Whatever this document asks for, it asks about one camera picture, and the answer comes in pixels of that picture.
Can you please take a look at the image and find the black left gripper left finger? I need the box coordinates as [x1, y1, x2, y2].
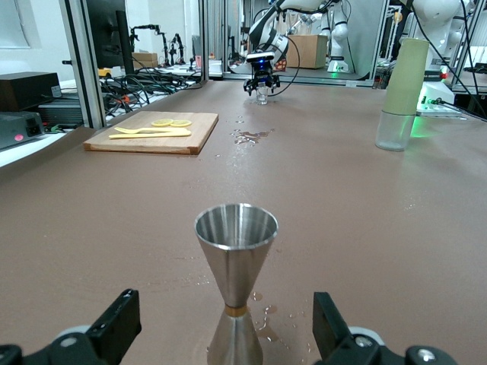
[0, 287, 142, 365]

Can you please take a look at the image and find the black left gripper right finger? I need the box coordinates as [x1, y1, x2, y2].
[312, 291, 457, 365]

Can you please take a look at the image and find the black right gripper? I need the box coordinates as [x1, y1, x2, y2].
[243, 62, 282, 97]

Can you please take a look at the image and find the small clear glass beaker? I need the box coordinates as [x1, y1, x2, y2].
[255, 80, 269, 106]

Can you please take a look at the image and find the steel double jigger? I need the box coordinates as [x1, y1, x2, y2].
[193, 203, 279, 365]

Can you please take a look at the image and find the large cardboard box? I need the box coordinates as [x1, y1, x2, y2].
[285, 34, 329, 70]

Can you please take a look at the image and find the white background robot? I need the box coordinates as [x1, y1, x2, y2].
[321, 0, 357, 74]

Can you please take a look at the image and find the brown table cover sheet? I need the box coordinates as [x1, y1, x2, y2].
[0, 80, 487, 365]

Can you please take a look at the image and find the small cardboard box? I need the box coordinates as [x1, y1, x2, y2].
[131, 52, 159, 70]

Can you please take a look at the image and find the yellow plastic knife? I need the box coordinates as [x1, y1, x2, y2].
[108, 130, 192, 140]

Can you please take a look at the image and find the wooden cutting board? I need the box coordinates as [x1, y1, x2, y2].
[83, 111, 220, 156]

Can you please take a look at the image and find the green bottle with clear base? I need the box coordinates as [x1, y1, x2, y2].
[374, 36, 430, 152]

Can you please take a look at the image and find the black computer monitor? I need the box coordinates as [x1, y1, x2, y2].
[94, 0, 135, 75]

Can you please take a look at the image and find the black ribbed device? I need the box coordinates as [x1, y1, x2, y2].
[37, 99, 83, 125]

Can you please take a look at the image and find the grey power supply unit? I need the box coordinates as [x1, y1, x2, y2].
[0, 111, 46, 150]

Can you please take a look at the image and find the black equipment box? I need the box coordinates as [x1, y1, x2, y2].
[0, 71, 62, 112]

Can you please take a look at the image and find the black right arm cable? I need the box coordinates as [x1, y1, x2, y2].
[272, 36, 301, 98]

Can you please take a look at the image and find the aluminium frame post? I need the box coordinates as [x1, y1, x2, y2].
[59, 0, 107, 129]
[199, 0, 214, 83]

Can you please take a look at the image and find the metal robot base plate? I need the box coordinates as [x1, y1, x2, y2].
[416, 97, 469, 117]

